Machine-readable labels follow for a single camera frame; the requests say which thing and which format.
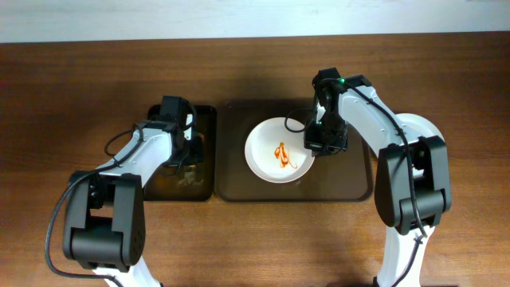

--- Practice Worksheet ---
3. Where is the large brown serving tray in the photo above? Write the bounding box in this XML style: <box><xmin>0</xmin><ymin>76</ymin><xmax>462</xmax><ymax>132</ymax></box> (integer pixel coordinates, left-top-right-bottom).
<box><xmin>215</xmin><ymin>99</ymin><xmax>373</xmax><ymax>202</ymax></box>

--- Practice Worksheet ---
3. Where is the small black tray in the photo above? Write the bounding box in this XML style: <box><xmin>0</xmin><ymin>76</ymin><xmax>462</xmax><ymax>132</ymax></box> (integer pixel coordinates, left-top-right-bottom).
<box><xmin>144</xmin><ymin>105</ymin><xmax>217</xmax><ymax>202</ymax></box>

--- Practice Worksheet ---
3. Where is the white plate top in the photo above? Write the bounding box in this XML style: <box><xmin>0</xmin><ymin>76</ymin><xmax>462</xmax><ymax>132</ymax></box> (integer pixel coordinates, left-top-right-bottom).
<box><xmin>244</xmin><ymin>117</ymin><xmax>315</xmax><ymax>183</ymax></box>

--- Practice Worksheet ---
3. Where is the pale blue plate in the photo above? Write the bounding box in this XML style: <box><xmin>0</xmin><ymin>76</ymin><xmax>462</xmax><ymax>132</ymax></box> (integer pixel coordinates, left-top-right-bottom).
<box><xmin>392</xmin><ymin>112</ymin><xmax>445</xmax><ymax>179</ymax></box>

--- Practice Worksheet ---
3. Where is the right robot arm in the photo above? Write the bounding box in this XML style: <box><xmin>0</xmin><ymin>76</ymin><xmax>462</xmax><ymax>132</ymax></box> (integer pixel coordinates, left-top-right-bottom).
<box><xmin>304</xmin><ymin>68</ymin><xmax>452</xmax><ymax>286</ymax></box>

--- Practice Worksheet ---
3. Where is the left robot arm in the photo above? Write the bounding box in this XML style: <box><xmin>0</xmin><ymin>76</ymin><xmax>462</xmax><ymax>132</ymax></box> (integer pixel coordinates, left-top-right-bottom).
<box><xmin>57</xmin><ymin>96</ymin><xmax>197</xmax><ymax>286</ymax></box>

